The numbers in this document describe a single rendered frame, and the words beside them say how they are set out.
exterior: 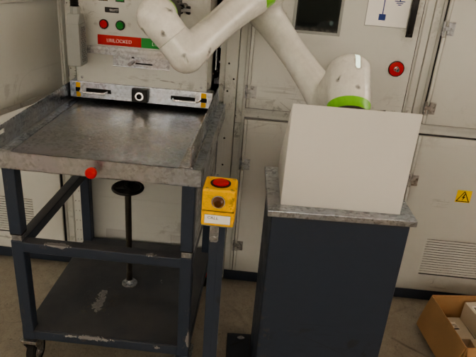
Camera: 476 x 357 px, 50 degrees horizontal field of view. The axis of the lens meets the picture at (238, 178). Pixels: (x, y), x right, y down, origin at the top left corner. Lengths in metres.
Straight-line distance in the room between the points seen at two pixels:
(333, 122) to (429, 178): 0.91
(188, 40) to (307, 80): 0.46
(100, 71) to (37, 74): 0.25
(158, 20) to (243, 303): 1.33
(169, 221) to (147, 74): 0.71
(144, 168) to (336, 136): 0.55
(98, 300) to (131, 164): 0.73
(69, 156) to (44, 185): 0.88
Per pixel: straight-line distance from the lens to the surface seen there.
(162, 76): 1.94
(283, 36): 1.78
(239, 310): 2.26
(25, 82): 2.05
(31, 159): 1.57
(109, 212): 2.37
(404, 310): 2.46
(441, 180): 2.25
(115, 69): 1.98
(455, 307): 2.37
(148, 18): 1.46
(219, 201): 1.19
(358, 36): 2.01
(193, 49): 1.46
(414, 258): 2.41
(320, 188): 1.47
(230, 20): 1.55
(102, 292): 2.08
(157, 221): 2.33
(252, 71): 2.01
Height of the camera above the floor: 1.42
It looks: 24 degrees down
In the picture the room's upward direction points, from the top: 5 degrees clockwise
